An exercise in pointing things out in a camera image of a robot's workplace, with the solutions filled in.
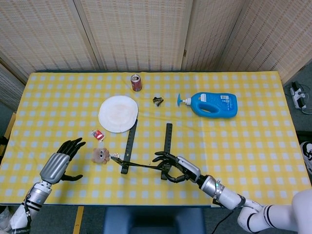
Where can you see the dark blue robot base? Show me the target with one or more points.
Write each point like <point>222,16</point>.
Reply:
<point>153,221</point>

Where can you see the woven folding screen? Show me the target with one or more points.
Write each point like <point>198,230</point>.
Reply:
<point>136,31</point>

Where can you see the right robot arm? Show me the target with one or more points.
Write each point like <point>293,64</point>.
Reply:
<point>231,197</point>

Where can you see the white black sneaker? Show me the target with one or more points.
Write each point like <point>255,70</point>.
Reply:
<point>307,153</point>

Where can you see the black binder clip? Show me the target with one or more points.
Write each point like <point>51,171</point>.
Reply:
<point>157,101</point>

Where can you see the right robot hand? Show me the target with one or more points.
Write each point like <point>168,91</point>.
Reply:
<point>187,168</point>

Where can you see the small red snack packet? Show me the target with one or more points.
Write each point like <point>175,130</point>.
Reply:
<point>98,134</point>

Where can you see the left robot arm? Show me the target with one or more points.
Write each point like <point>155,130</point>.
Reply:
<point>36,197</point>

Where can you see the red soda can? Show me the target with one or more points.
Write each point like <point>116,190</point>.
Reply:
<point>136,84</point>

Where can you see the white paper plate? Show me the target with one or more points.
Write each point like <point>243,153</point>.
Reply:
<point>118,113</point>

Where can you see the blue pump detergent bottle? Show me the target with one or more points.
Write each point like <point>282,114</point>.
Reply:
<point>219,102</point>

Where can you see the white power strip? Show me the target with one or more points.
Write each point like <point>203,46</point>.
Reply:
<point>298,96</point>

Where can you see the black folding stand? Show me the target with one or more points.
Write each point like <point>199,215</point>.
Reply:
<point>168,136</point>

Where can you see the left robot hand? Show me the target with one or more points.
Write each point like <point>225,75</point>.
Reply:
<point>54,165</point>

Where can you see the yellow checkered tablecloth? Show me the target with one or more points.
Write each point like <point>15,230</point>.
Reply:
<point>243,151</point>

